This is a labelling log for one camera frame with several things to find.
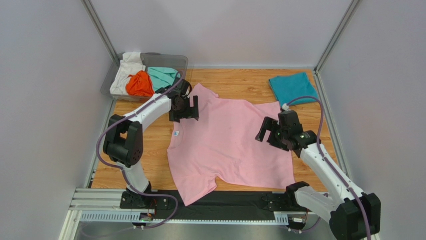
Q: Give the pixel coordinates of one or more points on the folded teal t shirt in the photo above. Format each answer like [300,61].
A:
[288,88]

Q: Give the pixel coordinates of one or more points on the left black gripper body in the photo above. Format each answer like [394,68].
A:
[184,108]

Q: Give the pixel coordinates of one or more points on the grey plastic bin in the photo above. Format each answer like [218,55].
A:
[177,62]

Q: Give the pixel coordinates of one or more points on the aluminium frame rail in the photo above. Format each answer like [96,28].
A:
[100,210]

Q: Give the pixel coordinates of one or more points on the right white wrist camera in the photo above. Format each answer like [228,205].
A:
[285,108]

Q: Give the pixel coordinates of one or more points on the orange t shirt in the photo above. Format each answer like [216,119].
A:
[140,85]

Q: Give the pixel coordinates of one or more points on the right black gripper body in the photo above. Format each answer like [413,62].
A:
[273,132]

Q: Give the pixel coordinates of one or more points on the mint green t shirt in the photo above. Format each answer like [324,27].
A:
[162,77]

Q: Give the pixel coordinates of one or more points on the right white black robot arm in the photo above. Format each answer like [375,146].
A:
[351,213]

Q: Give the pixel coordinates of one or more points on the pink t shirt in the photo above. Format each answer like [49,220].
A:
[222,144]

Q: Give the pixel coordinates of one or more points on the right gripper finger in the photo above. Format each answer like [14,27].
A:
[274,140]
[268,124]

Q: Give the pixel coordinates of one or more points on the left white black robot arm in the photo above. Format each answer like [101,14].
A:
[124,140]

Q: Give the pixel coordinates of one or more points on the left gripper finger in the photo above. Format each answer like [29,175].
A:
[194,108]
[177,117]

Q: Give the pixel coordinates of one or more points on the white t shirt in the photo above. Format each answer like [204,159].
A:
[130,65]

